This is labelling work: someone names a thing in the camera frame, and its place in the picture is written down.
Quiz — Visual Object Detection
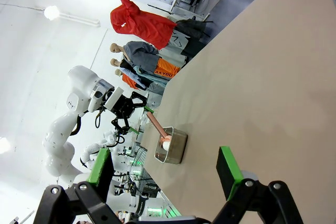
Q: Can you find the mannequin in light blue shirt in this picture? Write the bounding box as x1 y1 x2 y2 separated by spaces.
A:
114 68 169 95

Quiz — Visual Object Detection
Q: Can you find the rectangular steel container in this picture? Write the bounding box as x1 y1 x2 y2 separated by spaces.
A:
154 126 188 165

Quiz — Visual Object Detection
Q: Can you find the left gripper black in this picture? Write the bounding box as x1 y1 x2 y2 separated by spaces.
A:
110 91 155 137

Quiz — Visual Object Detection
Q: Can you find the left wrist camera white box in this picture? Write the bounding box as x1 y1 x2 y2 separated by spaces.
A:
104 86 124 111

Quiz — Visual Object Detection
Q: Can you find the mannequin in grey shirt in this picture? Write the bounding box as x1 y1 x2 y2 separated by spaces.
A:
109 40 191 70

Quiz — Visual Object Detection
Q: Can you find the red jacket on mannequin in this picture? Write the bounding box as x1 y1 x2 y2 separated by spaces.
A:
110 0 178 50

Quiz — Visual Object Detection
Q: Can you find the pink lint roller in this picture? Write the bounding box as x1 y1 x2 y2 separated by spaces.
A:
146 111 173 152

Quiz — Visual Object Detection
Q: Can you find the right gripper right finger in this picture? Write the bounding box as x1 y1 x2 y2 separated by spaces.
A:
212 145 304 224

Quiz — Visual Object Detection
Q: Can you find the white top with black marks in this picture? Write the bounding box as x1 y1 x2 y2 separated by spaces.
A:
170 29 189 49

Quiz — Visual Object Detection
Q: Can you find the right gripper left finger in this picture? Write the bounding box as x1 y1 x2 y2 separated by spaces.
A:
33 147 124 224

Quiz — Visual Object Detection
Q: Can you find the dark grey skirt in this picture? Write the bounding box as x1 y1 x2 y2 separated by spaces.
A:
175 16 212 59

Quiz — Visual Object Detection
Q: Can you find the mannequin in orange printed top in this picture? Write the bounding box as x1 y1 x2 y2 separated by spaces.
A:
110 58 182 81

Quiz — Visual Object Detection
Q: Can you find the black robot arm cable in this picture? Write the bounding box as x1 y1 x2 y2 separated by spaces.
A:
69 113 82 137

